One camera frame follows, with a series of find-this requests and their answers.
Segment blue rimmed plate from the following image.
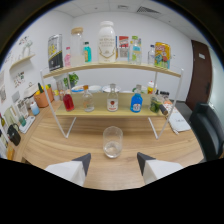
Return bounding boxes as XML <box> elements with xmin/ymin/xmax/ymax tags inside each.
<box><xmin>70</xmin><ymin>85</ymin><xmax>84</xmax><ymax>94</ymax></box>

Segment black bag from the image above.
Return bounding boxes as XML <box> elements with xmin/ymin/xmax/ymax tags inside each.
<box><xmin>6</xmin><ymin>123</ymin><xmax>22</xmax><ymax>147</ymax></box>

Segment white bowl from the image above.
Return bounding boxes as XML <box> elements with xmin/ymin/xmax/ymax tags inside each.
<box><xmin>102</xmin><ymin>84</ymin><xmax>121</xmax><ymax>94</ymax></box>
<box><xmin>88</xmin><ymin>84</ymin><xmax>103</xmax><ymax>94</ymax></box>

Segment small clear bottle blue cap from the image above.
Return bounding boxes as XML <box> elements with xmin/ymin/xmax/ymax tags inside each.
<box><xmin>147</xmin><ymin>44</ymin><xmax>157</xmax><ymax>66</ymax></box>

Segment large white bottle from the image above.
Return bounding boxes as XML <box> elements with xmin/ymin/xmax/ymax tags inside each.
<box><xmin>97</xmin><ymin>20</ymin><xmax>117</xmax><ymax>64</ymax></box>

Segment orange pot with cactus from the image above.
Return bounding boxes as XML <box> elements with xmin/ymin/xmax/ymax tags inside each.
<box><xmin>33</xmin><ymin>83</ymin><xmax>54</xmax><ymax>108</ymax></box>

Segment white tray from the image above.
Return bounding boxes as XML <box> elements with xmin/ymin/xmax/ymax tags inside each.
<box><xmin>18</xmin><ymin>115</ymin><xmax>36</xmax><ymax>134</ymax></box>

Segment clear bottle orange cap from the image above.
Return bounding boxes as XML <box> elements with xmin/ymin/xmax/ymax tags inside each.
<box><xmin>82</xmin><ymin>84</ymin><xmax>95</xmax><ymax>113</ymax></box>

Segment small pink bottle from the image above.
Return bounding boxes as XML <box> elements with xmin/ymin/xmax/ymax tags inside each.
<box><xmin>64</xmin><ymin>46</ymin><xmax>72</xmax><ymax>68</ymax></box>

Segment clear bottle green cap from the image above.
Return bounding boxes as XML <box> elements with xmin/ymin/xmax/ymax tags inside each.
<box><xmin>129</xmin><ymin>35</ymin><xmax>143</xmax><ymax>65</ymax></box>

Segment clear drinking glass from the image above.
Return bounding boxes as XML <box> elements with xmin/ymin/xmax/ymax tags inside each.
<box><xmin>102</xmin><ymin>125</ymin><xmax>124</xmax><ymax>159</ymax></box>

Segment blue liquid bottle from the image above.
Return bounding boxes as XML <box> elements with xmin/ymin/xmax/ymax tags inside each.
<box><xmin>130</xmin><ymin>84</ymin><xmax>144</xmax><ymax>114</ymax></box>

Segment white bottle blue label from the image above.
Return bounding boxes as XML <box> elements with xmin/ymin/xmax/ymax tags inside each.
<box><xmin>29</xmin><ymin>101</ymin><xmax>41</xmax><ymax>116</ymax></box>

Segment wooden wall shelf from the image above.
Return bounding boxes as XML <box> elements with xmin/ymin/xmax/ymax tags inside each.
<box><xmin>9</xmin><ymin>53</ymin><xmax>36</xmax><ymax>71</ymax></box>

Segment orange printed paper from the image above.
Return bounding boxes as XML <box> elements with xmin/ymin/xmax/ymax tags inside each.
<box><xmin>163</xmin><ymin>99</ymin><xmax>174</xmax><ymax>114</ymax></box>

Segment red liquid bottle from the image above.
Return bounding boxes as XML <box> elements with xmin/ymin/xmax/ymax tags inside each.
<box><xmin>62</xmin><ymin>89</ymin><xmax>75</xmax><ymax>112</ymax></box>

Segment black chair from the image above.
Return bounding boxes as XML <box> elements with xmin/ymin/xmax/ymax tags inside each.
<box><xmin>189</xmin><ymin>102</ymin><xmax>224</xmax><ymax>163</ymax></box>

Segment brown door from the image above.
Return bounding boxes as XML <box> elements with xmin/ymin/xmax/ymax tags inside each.
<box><xmin>185</xmin><ymin>39</ymin><xmax>213</xmax><ymax>111</ymax></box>

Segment white frame wooden shelf rack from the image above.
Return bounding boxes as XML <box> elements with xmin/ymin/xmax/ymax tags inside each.
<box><xmin>39</xmin><ymin>61</ymin><xmax>184</xmax><ymax>140</ymax></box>

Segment yellow colourful can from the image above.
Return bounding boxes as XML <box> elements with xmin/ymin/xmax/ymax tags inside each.
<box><xmin>154</xmin><ymin>41</ymin><xmax>172</xmax><ymax>70</ymax></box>

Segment green potted plant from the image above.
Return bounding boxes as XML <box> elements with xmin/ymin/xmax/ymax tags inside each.
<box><xmin>63</xmin><ymin>72</ymin><xmax>80</xmax><ymax>89</ymax></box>

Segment spice jars set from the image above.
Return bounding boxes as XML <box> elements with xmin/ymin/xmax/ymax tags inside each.
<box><xmin>159</xmin><ymin>90</ymin><xmax>171</xmax><ymax>101</ymax></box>

